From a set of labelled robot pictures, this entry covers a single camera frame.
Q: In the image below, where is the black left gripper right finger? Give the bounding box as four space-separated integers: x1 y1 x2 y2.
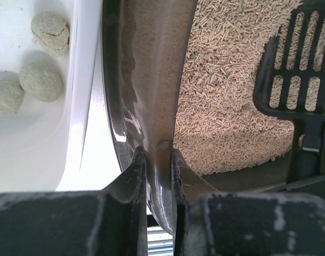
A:
172 150 325 255

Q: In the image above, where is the black litter scoop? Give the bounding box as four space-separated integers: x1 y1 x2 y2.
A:
253 1 325 183

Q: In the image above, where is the beige cat litter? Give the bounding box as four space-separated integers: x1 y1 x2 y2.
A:
174 1 304 175

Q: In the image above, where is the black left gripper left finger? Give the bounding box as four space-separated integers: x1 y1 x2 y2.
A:
0 147 148 255

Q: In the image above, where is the aluminium frame rail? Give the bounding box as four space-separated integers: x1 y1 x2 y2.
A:
147 214 174 256

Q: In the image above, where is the dark grey litter box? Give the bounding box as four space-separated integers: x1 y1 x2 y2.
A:
100 0 325 235

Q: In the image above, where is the grey clump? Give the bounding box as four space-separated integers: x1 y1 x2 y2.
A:
19 61 63 102
30 11 70 58
0 81 25 115

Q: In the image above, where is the white plastic bin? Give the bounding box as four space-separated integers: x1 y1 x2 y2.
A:
0 1 119 193

